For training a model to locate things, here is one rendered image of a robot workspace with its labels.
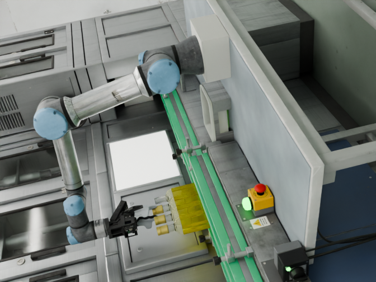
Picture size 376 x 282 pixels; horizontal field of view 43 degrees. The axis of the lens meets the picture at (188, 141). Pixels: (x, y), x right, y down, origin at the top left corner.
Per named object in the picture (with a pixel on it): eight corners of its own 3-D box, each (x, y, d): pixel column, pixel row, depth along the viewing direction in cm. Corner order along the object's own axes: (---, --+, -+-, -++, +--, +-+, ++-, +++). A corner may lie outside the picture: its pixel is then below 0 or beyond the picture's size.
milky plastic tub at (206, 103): (222, 120, 222) (203, 125, 221) (217, 78, 208) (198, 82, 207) (233, 141, 208) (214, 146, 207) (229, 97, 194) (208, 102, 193)
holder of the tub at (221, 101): (224, 130, 224) (208, 134, 224) (219, 78, 208) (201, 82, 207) (235, 151, 211) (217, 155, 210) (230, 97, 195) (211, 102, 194)
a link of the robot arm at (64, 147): (36, 91, 184) (66, 200, 204) (33, 100, 174) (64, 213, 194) (66, 85, 185) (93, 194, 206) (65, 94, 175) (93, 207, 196)
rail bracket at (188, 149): (206, 163, 209) (178, 170, 208) (202, 132, 199) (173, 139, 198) (208, 167, 207) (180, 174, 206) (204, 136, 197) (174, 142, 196)
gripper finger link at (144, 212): (159, 215, 190) (137, 224, 190) (156, 205, 194) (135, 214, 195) (155, 210, 188) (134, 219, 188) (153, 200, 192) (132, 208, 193)
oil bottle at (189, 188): (214, 187, 207) (165, 198, 205) (212, 177, 204) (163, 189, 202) (217, 195, 203) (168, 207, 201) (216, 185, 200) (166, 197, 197)
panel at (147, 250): (168, 132, 266) (107, 146, 262) (167, 127, 264) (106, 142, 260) (208, 253, 194) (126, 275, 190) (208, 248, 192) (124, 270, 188)
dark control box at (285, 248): (299, 255, 149) (273, 263, 148) (299, 238, 144) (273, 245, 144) (310, 277, 143) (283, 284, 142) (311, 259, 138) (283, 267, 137)
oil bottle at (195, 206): (221, 204, 198) (170, 217, 196) (220, 194, 195) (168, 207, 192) (225, 214, 193) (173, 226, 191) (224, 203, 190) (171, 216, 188)
